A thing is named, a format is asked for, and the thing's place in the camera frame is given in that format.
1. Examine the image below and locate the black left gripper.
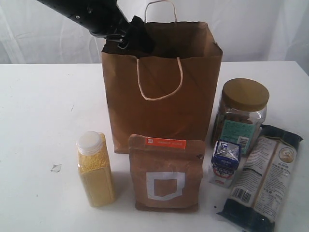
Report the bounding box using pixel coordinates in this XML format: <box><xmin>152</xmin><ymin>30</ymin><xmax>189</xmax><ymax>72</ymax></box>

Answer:
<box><xmin>83</xmin><ymin>0</ymin><xmax>155</xmax><ymax>54</ymax></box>

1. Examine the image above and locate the yellow millet plastic bottle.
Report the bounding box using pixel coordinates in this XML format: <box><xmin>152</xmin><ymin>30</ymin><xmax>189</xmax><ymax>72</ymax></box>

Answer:
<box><xmin>77</xmin><ymin>131</ymin><xmax>114</xmax><ymax>198</ymax></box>

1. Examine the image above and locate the clear jar with tan lid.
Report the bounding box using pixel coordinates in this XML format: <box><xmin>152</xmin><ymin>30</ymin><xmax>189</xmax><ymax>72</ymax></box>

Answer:
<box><xmin>211</xmin><ymin>78</ymin><xmax>269</xmax><ymax>156</ymax></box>

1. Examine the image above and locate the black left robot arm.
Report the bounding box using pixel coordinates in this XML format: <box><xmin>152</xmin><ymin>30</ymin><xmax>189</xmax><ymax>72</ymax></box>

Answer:
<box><xmin>40</xmin><ymin>0</ymin><xmax>155</xmax><ymax>54</ymax></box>

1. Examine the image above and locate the brown paper shopping bag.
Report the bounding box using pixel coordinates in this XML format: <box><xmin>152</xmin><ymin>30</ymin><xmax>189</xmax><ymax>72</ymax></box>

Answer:
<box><xmin>100</xmin><ymin>0</ymin><xmax>223</xmax><ymax>154</ymax></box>

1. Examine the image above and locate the white curtain backdrop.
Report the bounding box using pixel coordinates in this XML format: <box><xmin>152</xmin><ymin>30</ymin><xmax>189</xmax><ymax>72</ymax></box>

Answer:
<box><xmin>0</xmin><ymin>0</ymin><xmax>309</xmax><ymax>65</ymax></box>

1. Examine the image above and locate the brown kraft stand-up pouch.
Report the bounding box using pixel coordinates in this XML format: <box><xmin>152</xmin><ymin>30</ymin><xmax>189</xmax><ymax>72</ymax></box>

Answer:
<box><xmin>129</xmin><ymin>134</ymin><xmax>206</xmax><ymax>212</ymax></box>

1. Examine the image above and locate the blue white milk carton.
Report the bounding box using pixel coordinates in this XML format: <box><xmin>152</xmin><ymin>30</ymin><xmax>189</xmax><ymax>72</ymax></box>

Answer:
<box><xmin>208</xmin><ymin>140</ymin><xmax>241</xmax><ymax>189</ymax></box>

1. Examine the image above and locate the small torn paper scrap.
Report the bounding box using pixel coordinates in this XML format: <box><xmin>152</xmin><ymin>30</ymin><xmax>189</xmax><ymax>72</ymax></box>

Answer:
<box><xmin>50</xmin><ymin>164</ymin><xmax>62</xmax><ymax>173</ymax></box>

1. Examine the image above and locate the dark blue noodle package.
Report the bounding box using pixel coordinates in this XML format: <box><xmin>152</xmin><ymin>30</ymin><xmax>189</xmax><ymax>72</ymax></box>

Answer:
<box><xmin>218</xmin><ymin>125</ymin><xmax>303</xmax><ymax>232</ymax></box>

